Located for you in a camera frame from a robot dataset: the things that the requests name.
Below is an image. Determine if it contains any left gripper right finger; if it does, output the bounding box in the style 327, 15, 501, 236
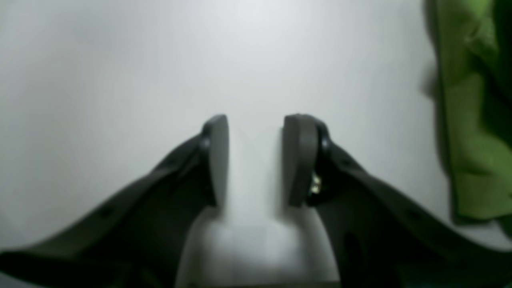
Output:
283, 114, 511, 288

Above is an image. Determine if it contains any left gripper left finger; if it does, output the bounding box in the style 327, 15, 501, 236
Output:
1, 114, 229, 288

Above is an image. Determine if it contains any green T-shirt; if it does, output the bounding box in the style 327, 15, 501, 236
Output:
435, 0, 512, 220

